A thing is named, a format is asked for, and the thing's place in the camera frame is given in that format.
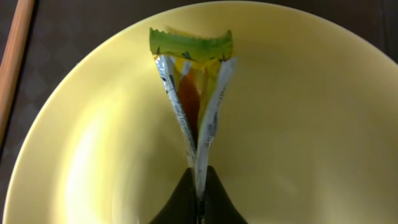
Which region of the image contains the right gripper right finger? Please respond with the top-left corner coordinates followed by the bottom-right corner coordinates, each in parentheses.
top-left (203, 166), bottom-right (248, 224)

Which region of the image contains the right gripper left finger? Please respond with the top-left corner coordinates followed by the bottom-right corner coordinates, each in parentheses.
top-left (149, 168), bottom-right (198, 224)

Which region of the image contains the green snack wrapper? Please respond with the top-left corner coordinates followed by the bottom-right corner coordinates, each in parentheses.
top-left (149, 27), bottom-right (239, 200)

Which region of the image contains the wooden chopstick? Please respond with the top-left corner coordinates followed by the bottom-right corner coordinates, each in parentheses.
top-left (1, 0), bottom-right (35, 144)

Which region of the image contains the yellow round plate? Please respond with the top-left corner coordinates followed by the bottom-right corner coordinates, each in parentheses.
top-left (4, 1), bottom-right (397, 223)

